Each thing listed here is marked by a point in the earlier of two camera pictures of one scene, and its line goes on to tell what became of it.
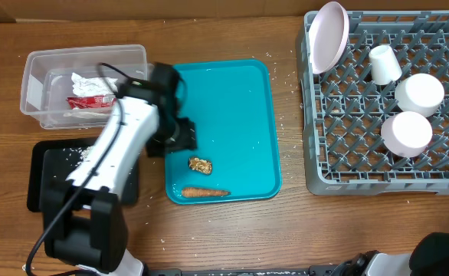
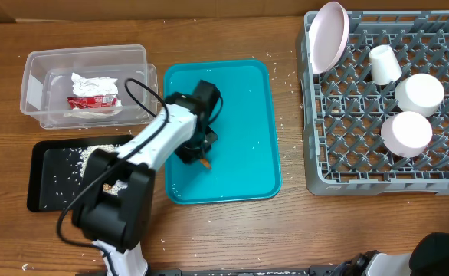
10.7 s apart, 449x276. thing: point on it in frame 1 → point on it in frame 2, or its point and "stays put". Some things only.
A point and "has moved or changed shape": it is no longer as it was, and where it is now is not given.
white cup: (385, 68) stays put
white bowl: (421, 93) stays put
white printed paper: (93, 87) stays put
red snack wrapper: (91, 102) stays put
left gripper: (188, 139) → (189, 157)
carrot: (199, 192) → (205, 162)
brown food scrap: (203, 165) has moved or changed shape
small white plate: (406, 134) stays put
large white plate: (328, 34) stays put
